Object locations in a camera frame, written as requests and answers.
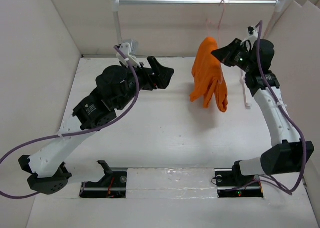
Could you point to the orange trousers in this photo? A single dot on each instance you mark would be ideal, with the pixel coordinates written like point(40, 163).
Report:
point(209, 81)

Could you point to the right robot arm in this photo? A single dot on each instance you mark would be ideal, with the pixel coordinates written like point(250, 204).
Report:
point(290, 151)

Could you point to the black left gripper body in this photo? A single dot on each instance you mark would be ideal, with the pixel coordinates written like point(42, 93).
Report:
point(146, 82)

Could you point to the pink wire hanger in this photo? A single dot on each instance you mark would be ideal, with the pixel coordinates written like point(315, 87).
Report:
point(207, 25)

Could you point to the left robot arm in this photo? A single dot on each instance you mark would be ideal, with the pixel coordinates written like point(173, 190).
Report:
point(117, 87)

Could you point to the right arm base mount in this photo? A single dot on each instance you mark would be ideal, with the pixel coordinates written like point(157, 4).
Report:
point(229, 185)

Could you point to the white clothes rack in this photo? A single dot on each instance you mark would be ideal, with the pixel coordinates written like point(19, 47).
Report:
point(195, 1)

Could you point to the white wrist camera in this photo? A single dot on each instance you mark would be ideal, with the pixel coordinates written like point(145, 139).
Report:
point(252, 37)
point(129, 48)

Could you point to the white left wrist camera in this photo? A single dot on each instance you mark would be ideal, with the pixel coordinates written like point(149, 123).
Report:
point(129, 48)

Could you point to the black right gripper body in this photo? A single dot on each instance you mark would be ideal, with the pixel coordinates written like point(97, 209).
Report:
point(241, 57)

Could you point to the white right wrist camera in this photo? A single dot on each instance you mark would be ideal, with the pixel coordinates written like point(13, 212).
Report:
point(252, 37)

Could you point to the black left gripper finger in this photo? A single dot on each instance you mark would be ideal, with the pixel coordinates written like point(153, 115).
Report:
point(164, 76)
point(155, 65)

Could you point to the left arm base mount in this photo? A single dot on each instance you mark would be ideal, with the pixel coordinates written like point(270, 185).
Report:
point(113, 185)

